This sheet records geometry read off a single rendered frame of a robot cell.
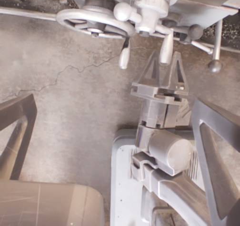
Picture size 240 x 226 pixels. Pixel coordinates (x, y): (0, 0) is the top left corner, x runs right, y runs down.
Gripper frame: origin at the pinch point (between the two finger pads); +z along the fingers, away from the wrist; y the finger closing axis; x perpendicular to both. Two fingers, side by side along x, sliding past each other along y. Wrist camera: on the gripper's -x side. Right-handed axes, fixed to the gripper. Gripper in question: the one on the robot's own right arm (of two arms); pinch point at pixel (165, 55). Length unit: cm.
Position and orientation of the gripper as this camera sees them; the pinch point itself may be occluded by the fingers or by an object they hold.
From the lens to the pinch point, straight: 45.2
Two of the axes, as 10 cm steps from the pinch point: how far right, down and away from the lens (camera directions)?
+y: 6.2, 2.1, -7.5
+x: -7.6, -0.5, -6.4
